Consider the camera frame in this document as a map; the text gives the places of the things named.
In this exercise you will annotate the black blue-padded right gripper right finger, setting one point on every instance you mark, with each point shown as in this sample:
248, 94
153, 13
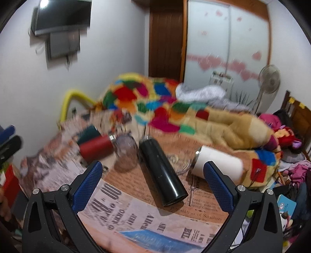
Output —
253, 223

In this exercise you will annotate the white grey crumpled cloth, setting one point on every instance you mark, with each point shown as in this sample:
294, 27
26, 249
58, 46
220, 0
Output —
211, 95

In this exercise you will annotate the colourful patchwork blanket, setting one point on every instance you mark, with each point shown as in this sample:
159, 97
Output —
153, 102

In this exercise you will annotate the dark wooden headboard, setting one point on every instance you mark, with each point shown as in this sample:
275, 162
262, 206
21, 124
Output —
299, 115

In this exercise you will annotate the pile of pink clothes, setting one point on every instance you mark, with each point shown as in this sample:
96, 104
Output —
293, 165

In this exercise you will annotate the wooden sliding wardrobe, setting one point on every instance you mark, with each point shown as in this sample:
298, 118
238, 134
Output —
188, 40

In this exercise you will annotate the wall mounted television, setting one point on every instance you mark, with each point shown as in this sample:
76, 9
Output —
61, 22

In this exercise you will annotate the red steel tumbler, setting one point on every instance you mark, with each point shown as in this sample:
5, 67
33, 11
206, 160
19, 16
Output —
97, 148

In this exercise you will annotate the clear plastic cup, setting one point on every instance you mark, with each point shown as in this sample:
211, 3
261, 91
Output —
126, 150

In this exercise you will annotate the black steel bottle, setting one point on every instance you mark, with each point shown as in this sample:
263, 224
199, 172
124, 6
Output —
167, 183

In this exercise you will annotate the light blue cartoon box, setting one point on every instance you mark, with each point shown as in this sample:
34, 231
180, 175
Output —
286, 210

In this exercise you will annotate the newspaper print tablecloth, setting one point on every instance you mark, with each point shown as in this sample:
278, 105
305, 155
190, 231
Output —
125, 211

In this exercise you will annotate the standing electric fan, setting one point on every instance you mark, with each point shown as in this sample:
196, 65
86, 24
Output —
268, 81

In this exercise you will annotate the yellow curved bed rail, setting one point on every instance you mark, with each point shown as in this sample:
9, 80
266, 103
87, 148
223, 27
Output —
73, 97

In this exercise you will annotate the white steel tumbler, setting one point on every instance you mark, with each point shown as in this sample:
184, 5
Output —
229, 165

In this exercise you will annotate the white appliance by wardrobe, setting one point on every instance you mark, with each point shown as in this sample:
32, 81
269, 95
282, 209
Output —
223, 80

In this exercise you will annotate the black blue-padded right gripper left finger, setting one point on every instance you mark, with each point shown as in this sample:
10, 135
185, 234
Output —
51, 222

